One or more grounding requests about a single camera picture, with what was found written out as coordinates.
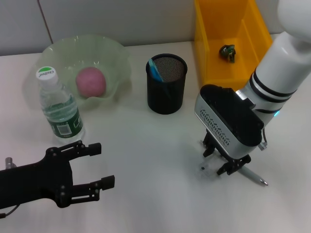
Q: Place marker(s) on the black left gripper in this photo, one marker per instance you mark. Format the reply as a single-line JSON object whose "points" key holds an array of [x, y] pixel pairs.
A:
{"points": [[34, 182]]}

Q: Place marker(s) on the green plastic wrapper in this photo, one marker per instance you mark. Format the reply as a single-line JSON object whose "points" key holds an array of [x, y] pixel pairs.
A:
{"points": [[227, 53]]}

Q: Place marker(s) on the silver pen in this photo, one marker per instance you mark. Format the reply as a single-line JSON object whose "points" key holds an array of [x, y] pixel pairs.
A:
{"points": [[255, 177]]}

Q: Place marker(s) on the blue plastic scissors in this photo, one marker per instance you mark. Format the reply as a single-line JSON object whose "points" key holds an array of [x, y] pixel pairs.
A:
{"points": [[155, 70]]}

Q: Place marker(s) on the pink peach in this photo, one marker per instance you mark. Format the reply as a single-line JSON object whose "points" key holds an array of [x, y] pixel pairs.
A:
{"points": [[90, 82]]}

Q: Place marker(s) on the black mesh pen holder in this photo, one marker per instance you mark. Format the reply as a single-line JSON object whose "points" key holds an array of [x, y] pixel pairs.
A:
{"points": [[170, 102]]}

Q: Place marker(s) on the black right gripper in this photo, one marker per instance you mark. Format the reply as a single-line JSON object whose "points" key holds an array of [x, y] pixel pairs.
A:
{"points": [[243, 160]]}

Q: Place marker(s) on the yellow plastic bin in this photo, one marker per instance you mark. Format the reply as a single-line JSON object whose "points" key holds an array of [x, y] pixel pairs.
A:
{"points": [[218, 29]]}

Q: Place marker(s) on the clear bottle with green label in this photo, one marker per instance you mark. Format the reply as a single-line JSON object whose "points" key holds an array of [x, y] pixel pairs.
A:
{"points": [[60, 106]]}

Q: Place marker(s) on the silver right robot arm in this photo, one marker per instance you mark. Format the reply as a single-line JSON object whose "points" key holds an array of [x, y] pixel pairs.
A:
{"points": [[279, 68]]}

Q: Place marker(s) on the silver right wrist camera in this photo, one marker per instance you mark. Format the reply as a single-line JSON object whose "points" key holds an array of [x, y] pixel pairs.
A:
{"points": [[228, 119]]}

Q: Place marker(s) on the transparent plastic ruler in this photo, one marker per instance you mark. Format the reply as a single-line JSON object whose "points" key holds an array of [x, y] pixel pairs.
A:
{"points": [[210, 167]]}

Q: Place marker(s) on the pale green glass fruit plate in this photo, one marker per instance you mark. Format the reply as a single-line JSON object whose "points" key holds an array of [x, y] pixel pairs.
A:
{"points": [[97, 51]]}

